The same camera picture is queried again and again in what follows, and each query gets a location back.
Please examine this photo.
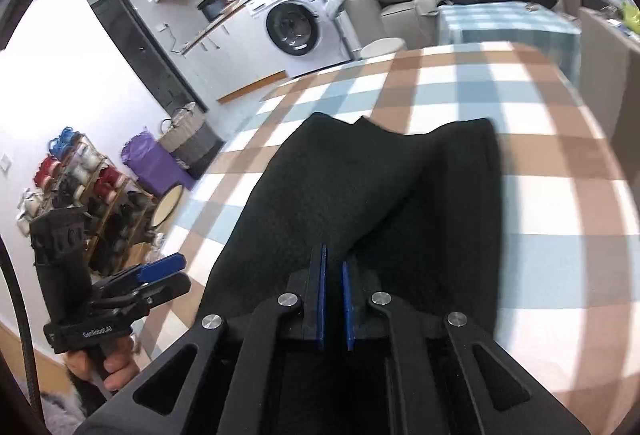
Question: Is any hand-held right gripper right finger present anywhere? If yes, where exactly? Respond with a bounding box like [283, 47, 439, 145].
[342, 261, 591, 435]

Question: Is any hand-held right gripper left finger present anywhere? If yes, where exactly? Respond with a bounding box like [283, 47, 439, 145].
[75, 244, 327, 435]

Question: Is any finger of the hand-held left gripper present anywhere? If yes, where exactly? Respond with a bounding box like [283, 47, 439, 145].
[92, 274, 192, 313]
[92, 253, 187, 293]

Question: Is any black knit garment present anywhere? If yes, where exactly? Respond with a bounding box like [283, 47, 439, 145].
[197, 112, 506, 435]

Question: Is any person's left forearm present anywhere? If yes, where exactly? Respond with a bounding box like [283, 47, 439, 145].
[40, 375, 108, 435]

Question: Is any person's left hand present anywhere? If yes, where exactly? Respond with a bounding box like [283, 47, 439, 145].
[65, 332, 141, 391]

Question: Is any round cream tray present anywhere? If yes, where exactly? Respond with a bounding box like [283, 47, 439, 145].
[149, 182, 183, 231]

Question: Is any shoe rack with shoes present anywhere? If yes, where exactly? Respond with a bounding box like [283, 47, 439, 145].
[17, 128, 156, 276]

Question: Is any purple bag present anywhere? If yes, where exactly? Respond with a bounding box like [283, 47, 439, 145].
[121, 128, 196, 191]

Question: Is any woven laundry basket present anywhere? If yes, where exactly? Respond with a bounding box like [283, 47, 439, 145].
[159, 102, 226, 181]

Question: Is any black door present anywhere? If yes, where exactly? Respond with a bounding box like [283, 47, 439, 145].
[91, 0, 210, 113]

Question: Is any brown checked table cloth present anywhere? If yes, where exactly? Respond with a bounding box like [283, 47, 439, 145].
[145, 41, 640, 416]

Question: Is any white round stool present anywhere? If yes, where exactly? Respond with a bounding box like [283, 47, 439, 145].
[360, 38, 407, 61]

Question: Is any dark cooking pot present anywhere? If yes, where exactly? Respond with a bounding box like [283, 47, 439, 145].
[197, 0, 232, 22]

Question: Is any white washing machine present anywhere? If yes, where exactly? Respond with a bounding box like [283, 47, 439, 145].
[245, 0, 353, 71]

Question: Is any grey armchair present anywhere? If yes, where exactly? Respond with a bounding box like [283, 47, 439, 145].
[347, 0, 441, 51]

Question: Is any blue checked table cloth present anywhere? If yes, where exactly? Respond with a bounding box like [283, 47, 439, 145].
[437, 0, 583, 83]

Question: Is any grey covered cabinet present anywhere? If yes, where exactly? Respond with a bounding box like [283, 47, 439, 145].
[580, 8, 640, 141]

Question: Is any lime green plastic toy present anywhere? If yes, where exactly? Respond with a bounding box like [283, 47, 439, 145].
[620, 0, 640, 33]

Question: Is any black cable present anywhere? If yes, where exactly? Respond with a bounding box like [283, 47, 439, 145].
[0, 240, 43, 411]

